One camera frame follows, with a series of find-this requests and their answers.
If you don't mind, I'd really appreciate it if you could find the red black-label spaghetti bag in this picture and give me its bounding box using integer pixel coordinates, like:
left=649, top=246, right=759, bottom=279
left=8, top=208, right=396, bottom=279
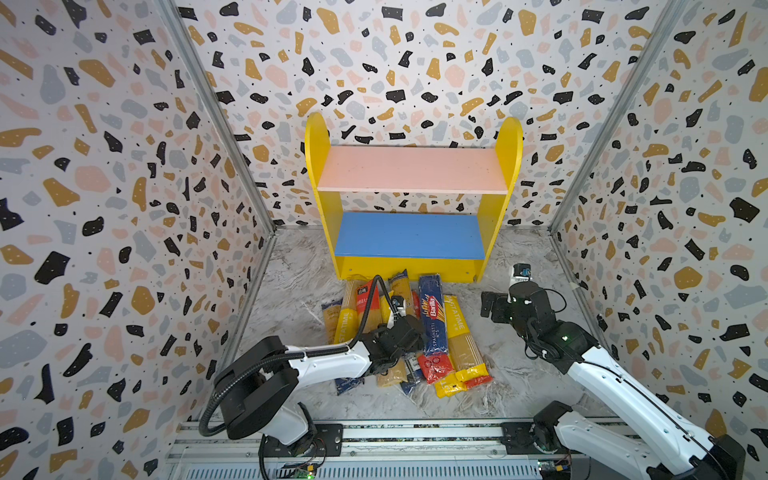
left=355, top=280, right=383, bottom=333

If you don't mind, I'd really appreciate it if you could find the blue Barilla spaghetti pack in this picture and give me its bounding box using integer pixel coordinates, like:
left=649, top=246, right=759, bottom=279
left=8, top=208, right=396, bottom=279
left=418, top=274, right=448, bottom=356

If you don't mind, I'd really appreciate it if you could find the dark blue Anko pasta bag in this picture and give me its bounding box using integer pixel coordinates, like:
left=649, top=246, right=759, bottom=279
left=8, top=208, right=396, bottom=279
left=389, top=270, right=416, bottom=316

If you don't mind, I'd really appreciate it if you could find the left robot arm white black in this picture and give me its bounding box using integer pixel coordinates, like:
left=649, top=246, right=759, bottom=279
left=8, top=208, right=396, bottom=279
left=199, top=315, right=426, bottom=446

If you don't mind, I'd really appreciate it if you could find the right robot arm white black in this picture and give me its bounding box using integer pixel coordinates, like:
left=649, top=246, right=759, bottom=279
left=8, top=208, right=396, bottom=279
left=481, top=281, right=746, bottom=479

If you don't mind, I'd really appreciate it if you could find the blue starry pasta bag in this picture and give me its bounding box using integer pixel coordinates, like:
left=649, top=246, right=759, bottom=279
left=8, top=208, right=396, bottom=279
left=322, top=299, right=364, bottom=395

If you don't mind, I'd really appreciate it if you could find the yellow shelf with coloured boards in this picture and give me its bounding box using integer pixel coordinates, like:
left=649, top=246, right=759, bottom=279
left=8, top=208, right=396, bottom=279
left=304, top=112, right=523, bottom=283

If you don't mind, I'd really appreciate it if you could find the yellow top spaghetti bag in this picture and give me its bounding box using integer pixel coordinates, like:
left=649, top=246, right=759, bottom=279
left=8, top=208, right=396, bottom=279
left=377, top=359, right=408, bottom=388

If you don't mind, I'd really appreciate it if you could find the white label noodle bag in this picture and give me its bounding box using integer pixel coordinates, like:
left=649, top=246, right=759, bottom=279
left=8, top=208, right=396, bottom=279
left=400, top=353, right=425, bottom=396

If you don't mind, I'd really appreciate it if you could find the red spaghetti bag centre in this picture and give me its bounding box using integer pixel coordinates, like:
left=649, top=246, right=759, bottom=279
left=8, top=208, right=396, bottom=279
left=417, top=353, right=454, bottom=384

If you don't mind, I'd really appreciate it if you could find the yellow Pastatime bag right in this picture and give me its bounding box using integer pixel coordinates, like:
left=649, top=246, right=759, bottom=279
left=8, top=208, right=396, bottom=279
left=444, top=295, right=493, bottom=389

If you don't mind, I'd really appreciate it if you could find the yellow end spaghetti bag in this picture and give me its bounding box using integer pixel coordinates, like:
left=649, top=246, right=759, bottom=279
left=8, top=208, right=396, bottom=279
left=434, top=373, right=468, bottom=399

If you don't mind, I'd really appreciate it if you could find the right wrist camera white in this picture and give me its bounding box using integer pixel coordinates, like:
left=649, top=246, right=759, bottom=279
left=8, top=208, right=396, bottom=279
left=510, top=263, right=532, bottom=284

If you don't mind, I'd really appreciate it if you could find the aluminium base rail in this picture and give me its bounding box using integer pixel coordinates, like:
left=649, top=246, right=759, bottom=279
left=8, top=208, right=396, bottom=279
left=161, top=418, right=685, bottom=480

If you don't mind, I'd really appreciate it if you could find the black corrugated cable hose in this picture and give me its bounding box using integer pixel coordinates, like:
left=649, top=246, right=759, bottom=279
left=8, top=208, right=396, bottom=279
left=199, top=274, right=400, bottom=438

